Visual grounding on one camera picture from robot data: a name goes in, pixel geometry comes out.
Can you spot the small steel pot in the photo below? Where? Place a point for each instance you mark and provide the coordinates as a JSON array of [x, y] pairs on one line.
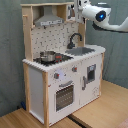
[[47, 56]]

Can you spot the white microwave door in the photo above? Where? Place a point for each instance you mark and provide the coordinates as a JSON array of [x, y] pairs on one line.
[[74, 12]]

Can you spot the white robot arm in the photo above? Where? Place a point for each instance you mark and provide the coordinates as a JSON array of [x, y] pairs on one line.
[[99, 14]]

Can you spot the wooden toy kitchen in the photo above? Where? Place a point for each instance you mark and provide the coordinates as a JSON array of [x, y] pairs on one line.
[[40, 84]]

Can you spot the black stove top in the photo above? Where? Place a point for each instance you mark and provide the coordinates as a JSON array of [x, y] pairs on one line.
[[58, 58]]

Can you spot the right red stove knob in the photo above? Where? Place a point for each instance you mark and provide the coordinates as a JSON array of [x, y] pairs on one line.
[[74, 69]]

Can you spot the red stove knob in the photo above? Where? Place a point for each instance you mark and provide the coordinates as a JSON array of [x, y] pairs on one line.
[[74, 69], [56, 75]]

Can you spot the left red stove knob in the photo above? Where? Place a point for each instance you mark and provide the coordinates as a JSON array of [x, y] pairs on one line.
[[56, 75]]

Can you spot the grey toy sink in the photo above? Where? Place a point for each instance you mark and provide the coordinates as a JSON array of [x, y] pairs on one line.
[[79, 51]]

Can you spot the black toy faucet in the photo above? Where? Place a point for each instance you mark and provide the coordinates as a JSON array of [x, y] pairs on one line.
[[71, 44]]

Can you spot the cabinet door with dispenser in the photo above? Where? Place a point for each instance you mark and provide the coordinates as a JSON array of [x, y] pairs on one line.
[[90, 79]]

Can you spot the oven door with window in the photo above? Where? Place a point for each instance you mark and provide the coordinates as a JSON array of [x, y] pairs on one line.
[[64, 96]]

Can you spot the grey range hood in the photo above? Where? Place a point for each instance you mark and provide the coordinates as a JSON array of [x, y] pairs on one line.
[[48, 18]]

